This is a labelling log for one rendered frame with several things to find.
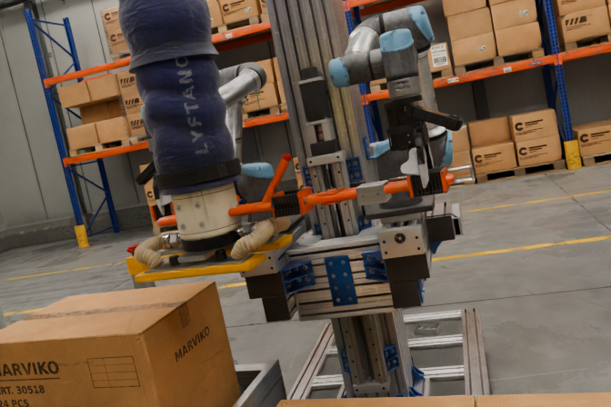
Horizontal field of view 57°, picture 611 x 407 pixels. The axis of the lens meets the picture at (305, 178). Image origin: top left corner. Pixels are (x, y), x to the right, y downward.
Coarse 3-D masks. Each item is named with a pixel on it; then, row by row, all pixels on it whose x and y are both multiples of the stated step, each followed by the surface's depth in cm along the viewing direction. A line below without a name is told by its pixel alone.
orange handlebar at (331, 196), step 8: (448, 176) 128; (392, 184) 132; (400, 184) 131; (448, 184) 128; (328, 192) 138; (336, 192) 136; (344, 192) 136; (352, 192) 135; (392, 192) 132; (400, 192) 132; (304, 200) 140; (312, 200) 139; (320, 200) 138; (328, 200) 137; (336, 200) 137; (344, 200) 137; (232, 208) 148; (240, 208) 146; (248, 208) 145; (256, 208) 144; (264, 208) 144; (168, 216) 159; (160, 224) 155; (168, 224) 154
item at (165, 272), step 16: (176, 256) 146; (224, 256) 141; (256, 256) 140; (144, 272) 149; (160, 272) 145; (176, 272) 142; (192, 272) 140; (208, 272) 139; (224, 272) 137; (240, 272) 136
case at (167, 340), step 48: (144, 288) 188; (192, 288) 175; (0, 336) 165; (48, 336) 154; (96, 336) 147; (144, 336) 142; (192, 336) 162; (0, 384) 161; (48, 384) 155; (96, 384) 149; (144, 384) 144; (192, 384) 158
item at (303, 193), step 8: (280, 192) 147; (288, 192) 148; (296, 192) 148; (304, 192) 141; (272, 200) 140; (280, 200) 140; (288, 200) 139; (296, 200) 138; (272, 208) 142; (280, 208) 141; (288, 208) 140; (296, 208) 138; (304, 208) 140; (312, 208) 145; (280, 216) 140
